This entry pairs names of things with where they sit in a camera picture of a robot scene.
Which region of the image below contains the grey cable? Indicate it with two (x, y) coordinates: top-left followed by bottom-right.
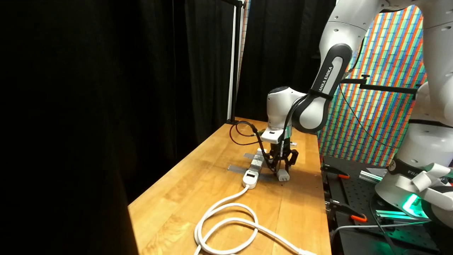
(330, 220), (430, 245)

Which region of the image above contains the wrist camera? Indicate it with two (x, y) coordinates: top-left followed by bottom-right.
(260, 130), (286, 144)

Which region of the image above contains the aluminium rail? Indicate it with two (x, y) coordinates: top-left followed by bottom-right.
(374, 209), (431, 223)
(359, 170), (382, 184)

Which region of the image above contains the black curtain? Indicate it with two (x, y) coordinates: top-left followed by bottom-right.
(0, 0), (245, 255)
(235, 0), (337, 121)

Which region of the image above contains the black clamp with orange handle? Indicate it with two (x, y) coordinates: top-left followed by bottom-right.
(325, 200), (368, 223)
(321, 163), (351, 180)

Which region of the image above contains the colourful patterned board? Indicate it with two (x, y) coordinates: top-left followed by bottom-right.
(316, 5), (429, 168)

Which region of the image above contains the camera on mount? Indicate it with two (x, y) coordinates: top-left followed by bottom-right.
(340, 75), (419, 95)

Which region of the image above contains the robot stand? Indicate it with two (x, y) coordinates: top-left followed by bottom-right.
(320, 155), (453, 255)

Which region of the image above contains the black cable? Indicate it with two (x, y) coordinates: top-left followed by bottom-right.
(339, 84), (396, 149)

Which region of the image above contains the white pole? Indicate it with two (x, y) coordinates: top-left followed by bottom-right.
(226, 0), (247, 124)

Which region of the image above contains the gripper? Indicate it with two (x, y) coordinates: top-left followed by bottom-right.
(270, 141), (299, 173)

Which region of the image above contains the white power strip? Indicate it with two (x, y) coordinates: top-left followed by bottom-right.
(242, 149), (266, 189)

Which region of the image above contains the white cable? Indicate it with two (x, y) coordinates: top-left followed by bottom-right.
(194, 184), (317, 255)

